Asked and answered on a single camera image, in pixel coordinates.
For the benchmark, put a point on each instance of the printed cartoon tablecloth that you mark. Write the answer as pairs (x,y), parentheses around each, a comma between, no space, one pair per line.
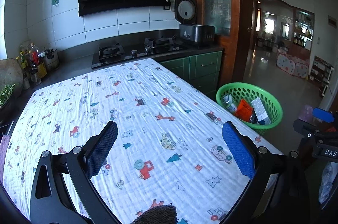
(148,107)

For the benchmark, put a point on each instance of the black bowl of greens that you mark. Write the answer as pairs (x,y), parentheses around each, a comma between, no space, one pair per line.
(6,94)

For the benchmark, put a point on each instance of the group of condiment bottles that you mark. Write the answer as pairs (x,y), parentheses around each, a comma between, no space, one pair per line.
(33,62)

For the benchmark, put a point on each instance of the wooden glass door cabinet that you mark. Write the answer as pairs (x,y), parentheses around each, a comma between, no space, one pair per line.
(244,15)

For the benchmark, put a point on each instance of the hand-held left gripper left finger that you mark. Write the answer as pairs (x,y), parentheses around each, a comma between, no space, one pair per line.
(103,150)

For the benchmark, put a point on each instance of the background display cabinet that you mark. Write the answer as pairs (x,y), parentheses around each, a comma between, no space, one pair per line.
(303,28)

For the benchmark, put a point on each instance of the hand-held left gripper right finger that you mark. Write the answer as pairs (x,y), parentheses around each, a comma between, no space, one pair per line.
(237,150)

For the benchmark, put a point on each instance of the round wooden cutting board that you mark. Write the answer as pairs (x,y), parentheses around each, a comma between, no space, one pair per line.
(10,74)

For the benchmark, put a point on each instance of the green kitchen cabinets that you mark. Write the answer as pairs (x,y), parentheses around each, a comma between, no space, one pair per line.
(206,65)

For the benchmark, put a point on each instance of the black gas stove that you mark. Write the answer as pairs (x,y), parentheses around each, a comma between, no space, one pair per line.
(134,54)

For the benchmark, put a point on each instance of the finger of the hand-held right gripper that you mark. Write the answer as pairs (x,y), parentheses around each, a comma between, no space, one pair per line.
(306,128)
(323,115)

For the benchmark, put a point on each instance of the black rice cooker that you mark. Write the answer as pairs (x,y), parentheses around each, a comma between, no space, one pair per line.
(195,33)

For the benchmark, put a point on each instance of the black wall socket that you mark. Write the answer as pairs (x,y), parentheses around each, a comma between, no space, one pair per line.
(166,7)

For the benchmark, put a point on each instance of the orange packet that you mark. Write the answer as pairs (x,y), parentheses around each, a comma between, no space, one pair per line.
(243,109)

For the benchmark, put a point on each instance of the white shelf rack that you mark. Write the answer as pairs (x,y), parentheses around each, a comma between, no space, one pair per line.
(320,76)

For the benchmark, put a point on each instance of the polka dot play tent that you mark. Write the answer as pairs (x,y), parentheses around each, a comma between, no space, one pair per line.
(291,66)

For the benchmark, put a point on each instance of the white blue milk carton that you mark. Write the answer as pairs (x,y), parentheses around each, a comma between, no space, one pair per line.
(261,110)

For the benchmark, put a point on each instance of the steel pot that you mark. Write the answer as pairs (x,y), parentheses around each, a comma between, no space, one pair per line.
(51,60)

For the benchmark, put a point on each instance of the green plastic basket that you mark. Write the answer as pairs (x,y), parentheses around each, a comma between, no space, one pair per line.
(245,85)

